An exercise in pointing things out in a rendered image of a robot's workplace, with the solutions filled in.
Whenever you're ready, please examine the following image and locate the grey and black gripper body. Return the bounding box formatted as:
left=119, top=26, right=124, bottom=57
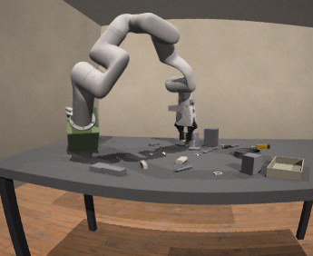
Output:
left=176, top=105, right=197, bottom=127

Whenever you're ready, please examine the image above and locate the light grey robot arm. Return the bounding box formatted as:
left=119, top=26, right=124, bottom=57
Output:
left=65, top=13, right=196, bottom=131

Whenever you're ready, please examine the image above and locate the beige open box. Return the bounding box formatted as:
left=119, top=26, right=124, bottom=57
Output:
left=266, top=156, right=304, bottom=181

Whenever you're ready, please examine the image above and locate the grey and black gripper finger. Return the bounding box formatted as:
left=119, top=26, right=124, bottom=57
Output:
left=187, top=118, right=198, bottom=142
left=174, top=123, right=184, bottom=141

